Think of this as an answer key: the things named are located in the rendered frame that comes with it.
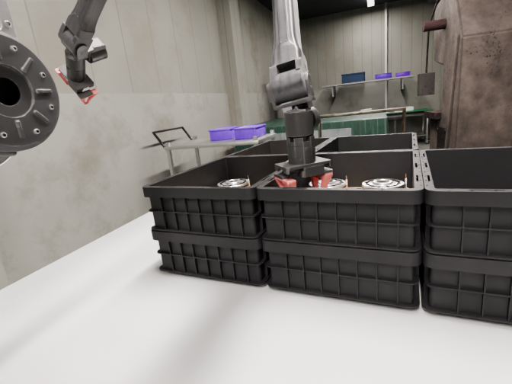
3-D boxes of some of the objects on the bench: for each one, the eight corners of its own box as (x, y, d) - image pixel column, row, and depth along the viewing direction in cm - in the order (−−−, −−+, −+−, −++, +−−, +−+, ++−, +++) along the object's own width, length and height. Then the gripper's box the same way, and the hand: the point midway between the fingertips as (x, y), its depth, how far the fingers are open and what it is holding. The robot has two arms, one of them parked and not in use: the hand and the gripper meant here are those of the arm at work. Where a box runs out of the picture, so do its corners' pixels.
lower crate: (420, 317, 57) (422, 254, 54) (264, 292, 69) (258, 240, 66) (416, 230, 91) (417, 189, 88) (312, 224, 104) (310, 188, 101)
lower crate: (264, 292, 69) (258, 240, 66) (156, 274, 82) (147, 230, 79) (312, 224, 104) (310, 188, 101) (232, 219, 117) (227, 187, 114)
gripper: (283, 140, 61) (290, 216, 66) (331, 132, 65) (335, 205, 69) (269, 138, 68) (276, 207, 72) (314, 130, 71) (318, 197, 75)
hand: (305, 203), depth 70 cm, fingers open, 6 cm apart
